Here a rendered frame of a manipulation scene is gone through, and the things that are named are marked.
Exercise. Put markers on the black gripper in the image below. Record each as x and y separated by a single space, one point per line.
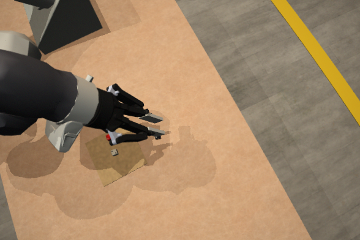
130 106

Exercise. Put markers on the tan flat mat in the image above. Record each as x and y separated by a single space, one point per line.
111 168

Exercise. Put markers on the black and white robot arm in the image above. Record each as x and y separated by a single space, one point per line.
31 89

